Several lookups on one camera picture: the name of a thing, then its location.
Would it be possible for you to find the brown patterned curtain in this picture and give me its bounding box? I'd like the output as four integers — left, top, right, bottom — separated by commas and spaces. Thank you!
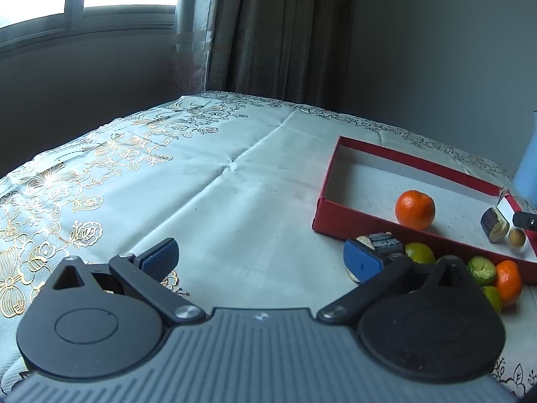
207, 0, 357, 114

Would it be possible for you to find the orange mandarin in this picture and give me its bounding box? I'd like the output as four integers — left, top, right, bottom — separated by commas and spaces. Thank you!
395, 190, 436, 231
493, 260, 523, 307

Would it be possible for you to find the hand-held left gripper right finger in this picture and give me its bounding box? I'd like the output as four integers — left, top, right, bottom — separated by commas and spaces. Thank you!
317, 238, 482, 326

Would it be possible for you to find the light blue container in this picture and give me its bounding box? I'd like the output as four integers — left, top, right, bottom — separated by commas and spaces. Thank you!
512, 110, 537, 202

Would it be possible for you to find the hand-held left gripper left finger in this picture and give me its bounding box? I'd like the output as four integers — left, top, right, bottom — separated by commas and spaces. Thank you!
51, 238, 207, 326

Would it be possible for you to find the window with grey frame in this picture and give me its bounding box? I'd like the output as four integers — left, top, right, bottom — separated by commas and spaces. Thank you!
0, 0, 178, 49

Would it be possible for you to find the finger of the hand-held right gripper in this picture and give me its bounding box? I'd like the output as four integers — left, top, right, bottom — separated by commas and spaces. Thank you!
512, 212, 537, 232

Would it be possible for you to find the red cardboard box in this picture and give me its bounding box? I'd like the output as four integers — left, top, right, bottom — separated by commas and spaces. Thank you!
311, 135, 537, 286

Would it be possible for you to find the sheer light curtain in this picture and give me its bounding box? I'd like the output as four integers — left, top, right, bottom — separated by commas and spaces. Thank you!
168, 0, 229, 97

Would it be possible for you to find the dark sugarcane piece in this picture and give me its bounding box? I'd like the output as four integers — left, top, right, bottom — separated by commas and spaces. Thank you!
480, 207, 510, 244
356, 231, 405, 258

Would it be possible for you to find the green citrus fruit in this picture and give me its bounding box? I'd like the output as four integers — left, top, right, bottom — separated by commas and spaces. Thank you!
405, 242, 437, 264
467, 256, 498, 286
480, 285, 503, 315

